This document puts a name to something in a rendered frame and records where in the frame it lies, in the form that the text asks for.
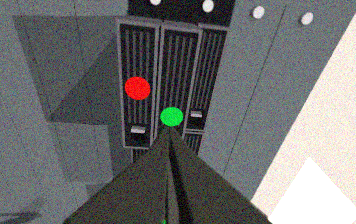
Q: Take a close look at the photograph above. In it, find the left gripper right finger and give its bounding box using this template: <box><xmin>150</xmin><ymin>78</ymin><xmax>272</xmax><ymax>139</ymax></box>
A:
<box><xmin>165</xmin><ymin>126</ymin><xmax>277</xmax><ymax>224</ymax></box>

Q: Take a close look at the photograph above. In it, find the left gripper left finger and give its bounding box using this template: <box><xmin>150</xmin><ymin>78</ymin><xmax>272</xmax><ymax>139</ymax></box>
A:
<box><xmin>62</xmin><ymin>126</ymin><xmax>170</xmax><ymax>224</ymax></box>

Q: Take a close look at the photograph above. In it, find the dark grey metal rack frame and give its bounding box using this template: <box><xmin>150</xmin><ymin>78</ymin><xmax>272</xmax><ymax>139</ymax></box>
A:
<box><xmin>0</xmin><ymin>0</ymin><xmax>356</xmax><ymax>224</ymax></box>

